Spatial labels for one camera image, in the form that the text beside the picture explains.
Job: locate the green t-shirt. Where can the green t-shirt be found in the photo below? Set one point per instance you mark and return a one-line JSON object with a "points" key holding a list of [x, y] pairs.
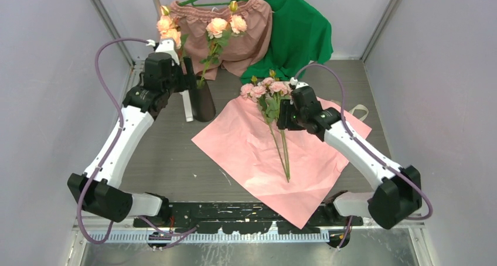
{"points": [[300, 35]]}

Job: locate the silver clothes rack pole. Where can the silver clothes rack pole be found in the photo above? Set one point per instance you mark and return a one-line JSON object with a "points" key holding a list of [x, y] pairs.
{"points": [[184, 94]]}

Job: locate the black conical vase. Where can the black conical vase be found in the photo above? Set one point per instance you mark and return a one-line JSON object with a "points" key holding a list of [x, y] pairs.
{"points": [[203, 107]]}

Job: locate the peach rose stem with bud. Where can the peach rose stem with bud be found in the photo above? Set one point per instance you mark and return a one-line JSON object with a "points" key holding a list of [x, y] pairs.
{"points": [[170, 25]]}

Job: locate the cream printed ribbon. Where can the cream printed ribbon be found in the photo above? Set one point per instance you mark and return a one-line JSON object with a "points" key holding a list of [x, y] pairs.
{"points": [[360, 108]]}

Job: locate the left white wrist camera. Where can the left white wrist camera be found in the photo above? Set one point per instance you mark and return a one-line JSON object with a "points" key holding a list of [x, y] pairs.
{"points": [[168, 46]]}

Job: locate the pink paper bouquet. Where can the pink paper bouquet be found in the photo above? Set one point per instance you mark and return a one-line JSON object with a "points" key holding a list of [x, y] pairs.
{"points": [[245, 147]]}

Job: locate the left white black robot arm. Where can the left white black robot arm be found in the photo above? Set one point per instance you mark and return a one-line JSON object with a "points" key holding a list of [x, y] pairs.
{"points": [[97, 189]]}

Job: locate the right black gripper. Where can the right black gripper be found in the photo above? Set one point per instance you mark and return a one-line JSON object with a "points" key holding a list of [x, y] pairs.
{"points": [[286, 106]]}

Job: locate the pink rose stems bunch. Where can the pink rose stems bunch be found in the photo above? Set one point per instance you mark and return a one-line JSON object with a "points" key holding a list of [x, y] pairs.
{"points": [[268, 94]]}

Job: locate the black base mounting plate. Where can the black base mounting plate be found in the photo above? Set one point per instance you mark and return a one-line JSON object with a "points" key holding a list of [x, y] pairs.
{"points": [[242, 217]]}

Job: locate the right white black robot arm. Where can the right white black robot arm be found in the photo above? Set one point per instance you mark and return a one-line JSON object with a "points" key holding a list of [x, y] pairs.
{"points": [[396, 190]]}

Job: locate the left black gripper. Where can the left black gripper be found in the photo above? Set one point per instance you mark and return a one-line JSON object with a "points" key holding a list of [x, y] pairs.
{"points": [[187, 81]]}

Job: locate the pink shorts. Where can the pink shorts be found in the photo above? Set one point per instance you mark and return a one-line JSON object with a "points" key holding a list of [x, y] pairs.
{"points": [[241, 51]]}

